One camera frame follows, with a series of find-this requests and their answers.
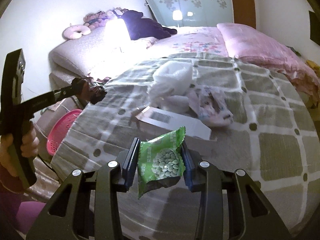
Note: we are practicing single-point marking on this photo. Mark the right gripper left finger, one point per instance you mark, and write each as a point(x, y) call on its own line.
point(128, 161)

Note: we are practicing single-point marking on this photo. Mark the glass floral wardrobe doors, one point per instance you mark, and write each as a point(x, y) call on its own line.
point(192, 13)

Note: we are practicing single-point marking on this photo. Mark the brown plush toys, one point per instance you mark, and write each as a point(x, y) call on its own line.
point(100, 18)

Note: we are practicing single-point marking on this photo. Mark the pink neck pillow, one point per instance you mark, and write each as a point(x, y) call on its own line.
point(76, 32)

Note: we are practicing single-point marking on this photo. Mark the cat print plastic bag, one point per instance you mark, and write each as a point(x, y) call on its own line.
point(209, 104)

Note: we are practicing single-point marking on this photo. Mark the lit white table lamp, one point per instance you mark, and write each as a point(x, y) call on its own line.
point(115, 36)

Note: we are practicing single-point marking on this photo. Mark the green pea snack packet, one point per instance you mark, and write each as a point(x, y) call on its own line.
point(160, 162)

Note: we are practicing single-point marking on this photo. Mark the grey bedside cabinet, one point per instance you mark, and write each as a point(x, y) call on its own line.
point(50, 115)

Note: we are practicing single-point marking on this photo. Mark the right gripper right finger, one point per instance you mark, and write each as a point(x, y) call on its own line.
point(192, 176)

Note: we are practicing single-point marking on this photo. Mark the white cardboard box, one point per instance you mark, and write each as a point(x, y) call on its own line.
point(156, 121)

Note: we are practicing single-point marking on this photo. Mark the pink folded duvet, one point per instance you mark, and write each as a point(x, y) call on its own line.
point(248, 45)

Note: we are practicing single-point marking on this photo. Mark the white foam packing piece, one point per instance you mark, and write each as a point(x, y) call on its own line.
point(170, 79)

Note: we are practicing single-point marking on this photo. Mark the dark purple plush toy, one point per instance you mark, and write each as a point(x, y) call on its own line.
point(140, 27)

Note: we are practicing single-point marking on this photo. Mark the grey patterned headboard cushion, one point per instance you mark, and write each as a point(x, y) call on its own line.
point(91, 55)

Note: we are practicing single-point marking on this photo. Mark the dark wrapper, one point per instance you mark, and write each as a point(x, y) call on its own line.
point(88, 91)

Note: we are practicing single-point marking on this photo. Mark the black wall television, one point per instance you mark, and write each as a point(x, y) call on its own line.
point(314, 28)

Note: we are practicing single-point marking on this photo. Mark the pink floral bed sheet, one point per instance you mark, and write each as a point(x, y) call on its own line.
point(188, 40)

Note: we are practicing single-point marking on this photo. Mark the brown wooden door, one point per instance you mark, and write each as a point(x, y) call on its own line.
point(244, 12)

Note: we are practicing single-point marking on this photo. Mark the pink plastic mesh basket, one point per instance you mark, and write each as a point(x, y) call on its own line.
point(60, 130)

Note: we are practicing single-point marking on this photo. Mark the grey upholstered bed frame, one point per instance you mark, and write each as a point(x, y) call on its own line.
point(66, 84)

